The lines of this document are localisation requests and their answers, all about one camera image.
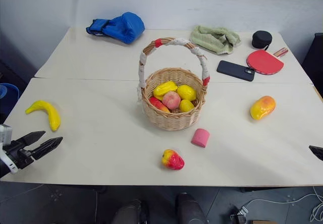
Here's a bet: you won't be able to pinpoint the small yellow lemon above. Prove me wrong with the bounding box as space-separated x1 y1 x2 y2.
179 99 195 113

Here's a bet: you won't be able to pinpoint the black round case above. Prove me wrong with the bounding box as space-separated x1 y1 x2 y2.
251 30 273 50

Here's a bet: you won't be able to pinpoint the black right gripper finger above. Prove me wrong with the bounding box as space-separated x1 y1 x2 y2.
308 145 323 162

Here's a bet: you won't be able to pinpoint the large yellow lemon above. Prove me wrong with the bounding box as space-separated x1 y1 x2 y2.
176 84 197 101

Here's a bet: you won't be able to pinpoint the red and yellow slim mango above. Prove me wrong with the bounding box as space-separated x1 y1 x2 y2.
148 96 171 114

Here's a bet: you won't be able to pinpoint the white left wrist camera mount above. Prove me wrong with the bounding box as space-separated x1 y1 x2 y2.
0 124 19 175

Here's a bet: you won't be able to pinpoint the black chair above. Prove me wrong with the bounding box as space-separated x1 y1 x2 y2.
301 33 323 99

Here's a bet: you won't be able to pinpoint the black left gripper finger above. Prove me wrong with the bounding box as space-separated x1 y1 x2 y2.
11 130 46 149
31 136 64 160

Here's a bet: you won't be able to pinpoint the dark rounded shape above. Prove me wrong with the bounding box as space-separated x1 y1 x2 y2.
113 199 150 224
176 192 208 224

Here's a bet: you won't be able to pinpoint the yellow orange plump mango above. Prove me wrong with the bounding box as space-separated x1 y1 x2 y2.
250 95 276 121

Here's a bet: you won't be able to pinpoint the yellow banana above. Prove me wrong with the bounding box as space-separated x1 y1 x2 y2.
25 100 61 132

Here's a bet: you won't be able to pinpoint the wicker basket with handle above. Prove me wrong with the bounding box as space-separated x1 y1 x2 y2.
137 37 210 132

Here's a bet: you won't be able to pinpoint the pink foam block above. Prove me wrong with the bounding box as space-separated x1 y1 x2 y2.
191 128 211 149

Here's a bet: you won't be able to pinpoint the pink peach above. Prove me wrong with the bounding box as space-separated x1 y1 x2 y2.
161 91 182 110

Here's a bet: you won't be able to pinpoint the blue bin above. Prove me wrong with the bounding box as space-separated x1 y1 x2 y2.
0 83 20 116

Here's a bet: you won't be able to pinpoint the green towel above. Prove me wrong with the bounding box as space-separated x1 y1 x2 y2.
190 25 242 56

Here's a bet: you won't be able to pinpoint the blue boxing glove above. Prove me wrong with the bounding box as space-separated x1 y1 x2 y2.
85 12 146 45

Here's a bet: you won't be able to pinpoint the dark blue smartphone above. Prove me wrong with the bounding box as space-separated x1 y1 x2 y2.
216 60 255 82

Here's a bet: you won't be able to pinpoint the metal clip device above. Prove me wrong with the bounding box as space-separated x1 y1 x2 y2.
230 206 250 224

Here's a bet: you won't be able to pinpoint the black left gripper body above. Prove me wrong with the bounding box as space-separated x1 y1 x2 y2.
2 141 35 170

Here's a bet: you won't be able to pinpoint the white cable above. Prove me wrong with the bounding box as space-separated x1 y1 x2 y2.
241 186 323 222

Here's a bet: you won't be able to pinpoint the red table tennis paddle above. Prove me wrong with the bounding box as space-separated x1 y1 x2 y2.
246 47 289 76

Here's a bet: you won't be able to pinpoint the red and yellow apple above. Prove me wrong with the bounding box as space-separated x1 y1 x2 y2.
161 149 185 171

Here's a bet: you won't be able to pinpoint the yellow fruits in basket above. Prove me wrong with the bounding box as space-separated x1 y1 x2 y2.
153 81 178 101

